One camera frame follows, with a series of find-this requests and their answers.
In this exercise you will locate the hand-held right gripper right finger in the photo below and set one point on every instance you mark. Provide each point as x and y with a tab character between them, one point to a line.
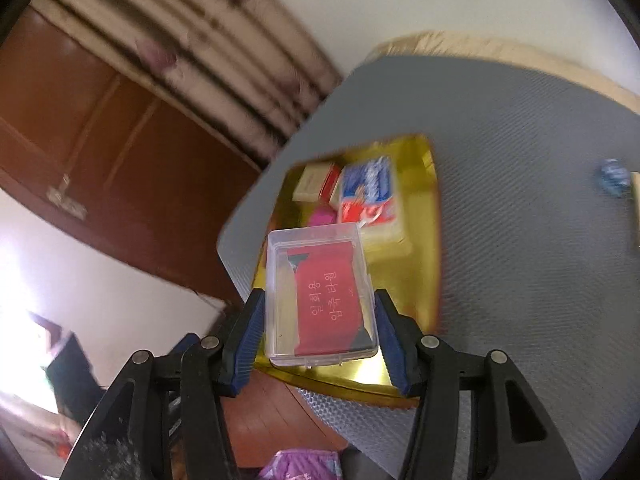
389	342

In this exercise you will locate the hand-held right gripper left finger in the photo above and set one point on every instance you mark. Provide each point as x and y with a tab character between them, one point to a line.
247	347

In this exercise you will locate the clear plastic box red card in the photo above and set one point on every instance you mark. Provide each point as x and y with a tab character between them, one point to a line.
325	305

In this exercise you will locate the gold tray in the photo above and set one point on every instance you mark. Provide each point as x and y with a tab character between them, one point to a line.
415	240

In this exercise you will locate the purple bag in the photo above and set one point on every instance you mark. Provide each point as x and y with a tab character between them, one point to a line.
300	466

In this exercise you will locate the pink object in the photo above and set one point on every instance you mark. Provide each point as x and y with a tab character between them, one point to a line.
320	217

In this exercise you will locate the blue red white packet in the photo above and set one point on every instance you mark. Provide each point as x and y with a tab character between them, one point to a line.
367	185

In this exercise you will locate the grey textured mat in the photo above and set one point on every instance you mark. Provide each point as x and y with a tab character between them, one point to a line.
525	260

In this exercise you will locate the dark box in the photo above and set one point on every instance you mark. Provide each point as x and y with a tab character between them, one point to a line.
75	375

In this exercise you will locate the cream and red small box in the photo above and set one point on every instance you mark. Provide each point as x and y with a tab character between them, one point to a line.
312	182

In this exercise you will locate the brown wooden door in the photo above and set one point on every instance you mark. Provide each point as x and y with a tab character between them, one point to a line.
125	160

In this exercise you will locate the small blue object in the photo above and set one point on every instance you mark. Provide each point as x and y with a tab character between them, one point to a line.
611	175

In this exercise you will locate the beige object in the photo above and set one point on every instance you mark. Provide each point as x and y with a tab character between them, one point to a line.
636	210

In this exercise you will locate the striped curtain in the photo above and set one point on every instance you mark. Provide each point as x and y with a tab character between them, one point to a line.
200	35

